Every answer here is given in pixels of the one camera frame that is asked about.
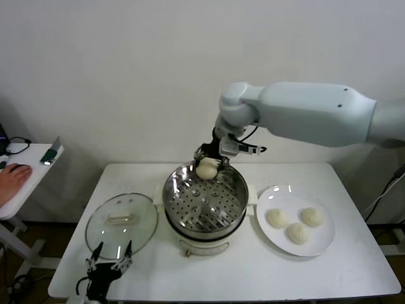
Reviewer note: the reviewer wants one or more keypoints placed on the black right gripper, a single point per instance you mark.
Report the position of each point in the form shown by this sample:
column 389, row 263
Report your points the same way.
column 211, row 149

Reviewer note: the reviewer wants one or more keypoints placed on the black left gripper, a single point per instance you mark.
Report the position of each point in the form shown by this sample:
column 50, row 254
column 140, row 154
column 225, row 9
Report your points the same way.
column 101, row 275

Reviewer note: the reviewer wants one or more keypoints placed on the white steamed baozi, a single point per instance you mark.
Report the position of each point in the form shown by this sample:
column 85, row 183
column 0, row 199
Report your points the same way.
column 277, row 218
column 311, row 217
column 298, row 234
column 205, row 171

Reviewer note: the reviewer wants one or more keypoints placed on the glass pot lid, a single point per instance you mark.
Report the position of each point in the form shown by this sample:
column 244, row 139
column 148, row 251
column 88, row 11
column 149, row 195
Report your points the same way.
column 123, row 202

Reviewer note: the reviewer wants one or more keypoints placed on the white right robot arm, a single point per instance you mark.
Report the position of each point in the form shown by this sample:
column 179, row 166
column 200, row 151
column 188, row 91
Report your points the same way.
column 316, row 111

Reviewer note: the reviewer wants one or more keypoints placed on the stainless steel steamer basket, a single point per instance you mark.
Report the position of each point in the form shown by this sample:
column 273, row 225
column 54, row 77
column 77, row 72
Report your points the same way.
column 205, row 206

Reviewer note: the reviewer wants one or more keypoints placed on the bare human hand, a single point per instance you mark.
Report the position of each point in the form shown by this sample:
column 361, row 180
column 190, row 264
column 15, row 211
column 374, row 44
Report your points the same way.
column 14, row 180

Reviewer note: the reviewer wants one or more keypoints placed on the white side desk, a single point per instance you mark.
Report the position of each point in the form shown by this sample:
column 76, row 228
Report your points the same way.
column 34, row 177

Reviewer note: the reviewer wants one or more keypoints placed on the white round plate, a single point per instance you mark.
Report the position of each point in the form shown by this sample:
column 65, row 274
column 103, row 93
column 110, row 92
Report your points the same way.
column 316, row 244

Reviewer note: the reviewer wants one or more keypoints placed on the dark laptop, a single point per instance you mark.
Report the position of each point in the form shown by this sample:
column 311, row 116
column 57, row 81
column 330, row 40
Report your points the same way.
column 2, row 133

